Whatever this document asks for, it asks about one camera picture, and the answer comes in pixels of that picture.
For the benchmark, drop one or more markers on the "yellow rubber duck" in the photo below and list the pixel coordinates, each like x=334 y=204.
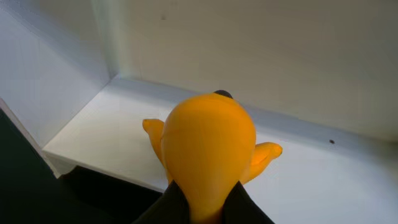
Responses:
x=208 y=143

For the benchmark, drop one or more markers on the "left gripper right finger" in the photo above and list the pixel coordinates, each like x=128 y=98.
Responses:
x=242 y=208

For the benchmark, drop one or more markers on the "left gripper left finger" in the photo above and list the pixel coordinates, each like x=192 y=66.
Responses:
x=171 y=208

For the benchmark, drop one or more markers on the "white shelf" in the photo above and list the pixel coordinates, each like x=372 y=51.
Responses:
x=311 y=62

